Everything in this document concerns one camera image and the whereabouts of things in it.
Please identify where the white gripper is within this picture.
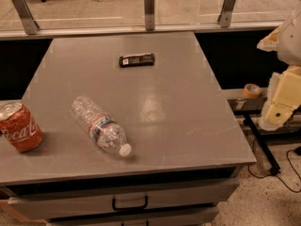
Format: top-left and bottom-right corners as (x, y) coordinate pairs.
(257, 5), (301, 131)

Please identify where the black rxbar chocolate wrapper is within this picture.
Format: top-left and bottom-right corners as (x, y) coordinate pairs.
(119, 53), (155, 68)

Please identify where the clear plastic water bottle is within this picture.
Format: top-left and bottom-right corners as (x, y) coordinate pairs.
(71, 95), (132, 157)

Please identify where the orange tape roll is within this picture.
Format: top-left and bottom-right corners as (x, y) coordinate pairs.
(243, 84), (261, 99)

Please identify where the black metal stand leg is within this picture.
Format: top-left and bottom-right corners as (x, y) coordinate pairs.
(244, 113), (280, 176)

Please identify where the lower grey drawer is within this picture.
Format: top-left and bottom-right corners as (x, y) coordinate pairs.
(46, 207), (219, 226)

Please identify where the grey drawer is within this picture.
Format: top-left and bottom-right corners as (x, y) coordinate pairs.
(8, 178), (239, 219)
(46, 207), (219, 226)

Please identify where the red coca-cola can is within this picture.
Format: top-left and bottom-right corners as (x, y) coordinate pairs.
(0, 103), (43, 153)

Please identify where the upper grey drawer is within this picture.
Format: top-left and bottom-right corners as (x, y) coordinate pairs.
(8, 178), (239, 219)

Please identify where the right metal rail bracket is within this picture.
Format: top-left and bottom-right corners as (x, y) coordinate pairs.
(217, 0), (236, 28)

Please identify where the metal rail bracket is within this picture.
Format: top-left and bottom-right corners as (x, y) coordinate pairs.
(217, 0), (236, 28)
(11, 0), (40, 35)
(144, 0), (155, 31)

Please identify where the black floor cable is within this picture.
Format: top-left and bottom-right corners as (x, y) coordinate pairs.
(247, 138), (301, 194)

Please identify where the middle metal rail bracket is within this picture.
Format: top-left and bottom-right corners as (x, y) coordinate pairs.
(144, 0), (155, 31)

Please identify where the black upper drawer handle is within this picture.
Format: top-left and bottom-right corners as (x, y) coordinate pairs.
(112, 196), (149, 212)

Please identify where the left metal rail bracket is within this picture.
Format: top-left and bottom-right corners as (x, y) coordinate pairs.
(11, 0), (40, 35)

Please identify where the metal window rail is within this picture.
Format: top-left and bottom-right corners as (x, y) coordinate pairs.
(0, 20), (283, 40)

